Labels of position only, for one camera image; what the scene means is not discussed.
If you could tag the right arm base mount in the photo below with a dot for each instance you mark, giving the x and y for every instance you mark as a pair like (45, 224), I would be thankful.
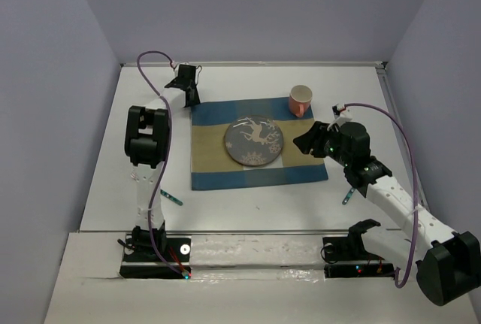
(345, 256)

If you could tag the blue beige placemat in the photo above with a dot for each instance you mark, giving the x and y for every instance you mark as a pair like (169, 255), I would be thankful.
(212, 168)

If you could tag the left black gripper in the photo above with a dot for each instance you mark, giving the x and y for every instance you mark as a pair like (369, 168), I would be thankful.
(195, 101)

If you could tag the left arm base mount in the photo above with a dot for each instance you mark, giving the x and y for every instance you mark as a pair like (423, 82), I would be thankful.
(169, 261)

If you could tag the fork with green handle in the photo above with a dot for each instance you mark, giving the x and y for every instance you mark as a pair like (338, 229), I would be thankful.
(162, 192)

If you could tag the spoon with green handle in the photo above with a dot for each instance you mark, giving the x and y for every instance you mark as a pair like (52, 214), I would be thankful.
(348, 196)

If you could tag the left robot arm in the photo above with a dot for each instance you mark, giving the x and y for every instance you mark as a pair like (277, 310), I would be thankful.
(147, 145)

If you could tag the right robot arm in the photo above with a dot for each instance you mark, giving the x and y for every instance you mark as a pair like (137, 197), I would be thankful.
(445, 263)

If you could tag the pink cup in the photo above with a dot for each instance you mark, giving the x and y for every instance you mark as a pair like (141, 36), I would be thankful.
(300, 98)

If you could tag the grey patterned plate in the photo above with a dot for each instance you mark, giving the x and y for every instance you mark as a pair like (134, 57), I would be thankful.
(253, 141)

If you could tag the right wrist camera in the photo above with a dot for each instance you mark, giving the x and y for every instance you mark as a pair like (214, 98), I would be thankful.
(341, 110)

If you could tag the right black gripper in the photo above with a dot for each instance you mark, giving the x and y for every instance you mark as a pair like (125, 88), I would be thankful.
(309, 139)

